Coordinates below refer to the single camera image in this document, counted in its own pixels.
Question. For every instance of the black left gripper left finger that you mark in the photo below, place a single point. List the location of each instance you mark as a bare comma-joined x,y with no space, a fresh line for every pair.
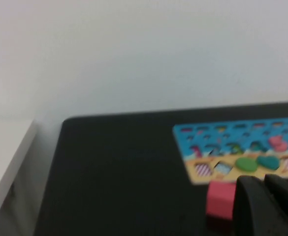
252,211

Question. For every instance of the teal heart piece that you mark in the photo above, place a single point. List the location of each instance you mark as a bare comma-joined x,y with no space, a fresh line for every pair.
268,162

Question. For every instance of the green circle piece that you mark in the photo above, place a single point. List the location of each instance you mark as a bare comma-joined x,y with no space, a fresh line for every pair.
246,164

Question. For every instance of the pink number five piece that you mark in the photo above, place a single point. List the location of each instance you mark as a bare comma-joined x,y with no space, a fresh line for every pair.
278,143

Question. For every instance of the colourful wooden puzzle board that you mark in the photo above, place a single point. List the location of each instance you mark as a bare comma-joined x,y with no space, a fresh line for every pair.
190,137

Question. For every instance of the hot pink cube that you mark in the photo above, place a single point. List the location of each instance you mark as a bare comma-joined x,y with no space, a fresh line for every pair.
220,201

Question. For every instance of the white cabinet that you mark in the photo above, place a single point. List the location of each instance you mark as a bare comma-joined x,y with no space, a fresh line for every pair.
6,167

